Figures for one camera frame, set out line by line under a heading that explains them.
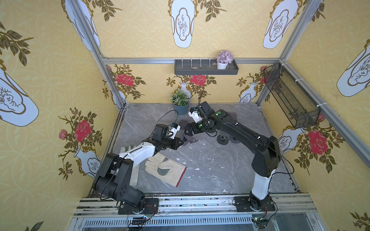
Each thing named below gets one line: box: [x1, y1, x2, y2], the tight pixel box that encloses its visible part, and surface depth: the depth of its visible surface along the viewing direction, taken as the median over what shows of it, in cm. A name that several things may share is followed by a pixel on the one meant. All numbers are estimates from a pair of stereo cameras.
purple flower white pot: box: [216, 49, 234, 70], surface depth 85 cm
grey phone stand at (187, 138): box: [180, 133, 199, 146], surface depth 86 cm
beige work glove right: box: [144, 152, 188, 188], surface depth 87 cm
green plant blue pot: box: [169, 89, 191, 116], surface depth 109 cm
